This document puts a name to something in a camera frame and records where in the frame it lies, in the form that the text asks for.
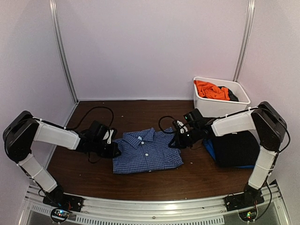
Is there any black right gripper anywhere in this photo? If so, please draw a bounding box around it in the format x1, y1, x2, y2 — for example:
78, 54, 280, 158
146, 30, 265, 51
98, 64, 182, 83
169, 127, 201, 150

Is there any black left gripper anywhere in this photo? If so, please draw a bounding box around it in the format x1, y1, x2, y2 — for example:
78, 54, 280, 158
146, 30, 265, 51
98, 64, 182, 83
92, 139, 121, 158

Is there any orange garment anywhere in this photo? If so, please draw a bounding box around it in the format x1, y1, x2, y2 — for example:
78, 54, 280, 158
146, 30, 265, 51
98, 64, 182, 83
194, 80, 225, 101

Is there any blue checked button shirt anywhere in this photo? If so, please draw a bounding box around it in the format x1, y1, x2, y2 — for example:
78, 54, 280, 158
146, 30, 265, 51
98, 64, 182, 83
112, 128, 183, 174

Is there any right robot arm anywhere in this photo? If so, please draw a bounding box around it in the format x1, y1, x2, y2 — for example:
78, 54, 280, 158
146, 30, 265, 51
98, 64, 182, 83
169, 101, 290, 207

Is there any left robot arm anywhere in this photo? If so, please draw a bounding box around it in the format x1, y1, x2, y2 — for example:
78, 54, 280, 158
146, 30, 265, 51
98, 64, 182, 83
3, 111, 121, 208

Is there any white plastic laundry bin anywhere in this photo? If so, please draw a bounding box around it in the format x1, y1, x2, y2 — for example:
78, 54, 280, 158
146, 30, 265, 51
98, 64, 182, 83
193, 76, 251, 117

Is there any folded blue garment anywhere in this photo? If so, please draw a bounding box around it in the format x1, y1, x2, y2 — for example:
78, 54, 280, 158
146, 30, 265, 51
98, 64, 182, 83
202, 139, 254, 169

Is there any folded black garment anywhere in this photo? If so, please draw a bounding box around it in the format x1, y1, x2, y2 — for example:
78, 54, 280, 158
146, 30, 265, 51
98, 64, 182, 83
211, 131, 260, 167

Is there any dark garment in bin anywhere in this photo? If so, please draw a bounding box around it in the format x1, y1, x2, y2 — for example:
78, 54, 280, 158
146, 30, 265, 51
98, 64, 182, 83
219, 86, 239, 102

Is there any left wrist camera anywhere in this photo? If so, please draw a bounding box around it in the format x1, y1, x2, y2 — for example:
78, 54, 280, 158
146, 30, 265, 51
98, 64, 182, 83
103, 128, 117, 144

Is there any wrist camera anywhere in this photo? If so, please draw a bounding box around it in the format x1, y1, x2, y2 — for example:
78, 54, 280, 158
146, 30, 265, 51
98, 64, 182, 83
103, 128, 117, 144
173, 120, 188, 134

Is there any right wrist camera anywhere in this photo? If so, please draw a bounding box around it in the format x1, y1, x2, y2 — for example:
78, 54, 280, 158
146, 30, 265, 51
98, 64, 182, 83
173, 120, 188, 134

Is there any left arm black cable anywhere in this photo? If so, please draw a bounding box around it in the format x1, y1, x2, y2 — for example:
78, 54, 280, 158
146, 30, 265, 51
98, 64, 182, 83
67, 106, 114, 132

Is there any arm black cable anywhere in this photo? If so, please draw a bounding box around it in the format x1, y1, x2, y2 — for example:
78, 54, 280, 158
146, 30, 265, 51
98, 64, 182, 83
158, 116, 179, 135
67, 106, 114, 132

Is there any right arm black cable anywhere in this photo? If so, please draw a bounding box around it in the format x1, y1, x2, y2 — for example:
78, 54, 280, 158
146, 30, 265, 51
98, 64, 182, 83
158, 116, 179, 135

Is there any aluminium front rail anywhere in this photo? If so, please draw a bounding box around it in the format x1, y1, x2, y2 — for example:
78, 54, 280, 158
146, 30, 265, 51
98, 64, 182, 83
16, 183, 292, 225

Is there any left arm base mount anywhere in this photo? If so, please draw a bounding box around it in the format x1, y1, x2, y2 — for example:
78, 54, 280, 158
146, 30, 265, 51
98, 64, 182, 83
43, 194, 83, 224

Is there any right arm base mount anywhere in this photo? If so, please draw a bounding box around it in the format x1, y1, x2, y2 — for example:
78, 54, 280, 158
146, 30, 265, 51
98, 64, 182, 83
224, 193, 264, 222

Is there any right aluminium corner post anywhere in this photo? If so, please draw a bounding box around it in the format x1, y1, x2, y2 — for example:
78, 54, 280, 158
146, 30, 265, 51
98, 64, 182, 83
233, 0, 255, 82

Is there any aluminium corner post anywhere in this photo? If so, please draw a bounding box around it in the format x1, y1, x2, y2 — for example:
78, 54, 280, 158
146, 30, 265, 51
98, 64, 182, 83
49, 0, 79, 104
233, 0, 255, 82

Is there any left aluminium corner post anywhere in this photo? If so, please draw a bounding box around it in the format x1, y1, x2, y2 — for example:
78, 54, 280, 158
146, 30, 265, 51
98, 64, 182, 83
49, 0, 79, 104

